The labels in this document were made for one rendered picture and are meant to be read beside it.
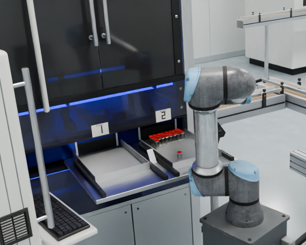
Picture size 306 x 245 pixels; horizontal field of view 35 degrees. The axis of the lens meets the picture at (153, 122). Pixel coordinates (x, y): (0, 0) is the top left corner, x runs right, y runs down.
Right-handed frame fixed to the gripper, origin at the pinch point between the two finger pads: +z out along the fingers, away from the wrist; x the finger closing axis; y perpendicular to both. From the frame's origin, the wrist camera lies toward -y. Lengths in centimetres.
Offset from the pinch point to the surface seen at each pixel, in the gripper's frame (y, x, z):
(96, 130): 34, 43, -11
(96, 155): 37, 43, 3
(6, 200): -21, 94, -14
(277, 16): 303, -288, -5
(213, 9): 494, -316, 3
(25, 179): -19, 86, -19
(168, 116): 33.7, 4.1, -9.5
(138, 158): 20.1, 28.4, 2.3
